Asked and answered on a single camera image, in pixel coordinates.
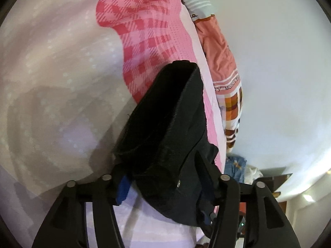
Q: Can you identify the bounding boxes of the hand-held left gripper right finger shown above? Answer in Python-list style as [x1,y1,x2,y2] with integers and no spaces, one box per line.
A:
[196,151,302,248]

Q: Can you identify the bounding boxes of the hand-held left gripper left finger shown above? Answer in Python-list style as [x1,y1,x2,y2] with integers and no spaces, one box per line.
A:
[31,173,132,248]

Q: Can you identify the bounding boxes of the black pants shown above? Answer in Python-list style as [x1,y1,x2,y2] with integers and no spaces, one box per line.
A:
[112,60,220,228]

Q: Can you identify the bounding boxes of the blue checked cloth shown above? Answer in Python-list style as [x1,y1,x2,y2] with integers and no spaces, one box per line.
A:
[224,156,247,184]

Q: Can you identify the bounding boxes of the white crumpled cloth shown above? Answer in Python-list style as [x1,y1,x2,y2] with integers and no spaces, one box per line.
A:
[244,166,264,182]

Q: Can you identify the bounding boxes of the brown wooden cabinet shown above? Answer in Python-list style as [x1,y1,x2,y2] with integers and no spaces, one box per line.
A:
[259,173,294,204]

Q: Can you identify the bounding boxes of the orange plaid folded quilt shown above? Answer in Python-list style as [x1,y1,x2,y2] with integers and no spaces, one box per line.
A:
[178,0,244,153]

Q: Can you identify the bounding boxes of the pink plaid bed sheet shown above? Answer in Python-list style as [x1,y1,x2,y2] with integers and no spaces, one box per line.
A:
[0,0,228,248]

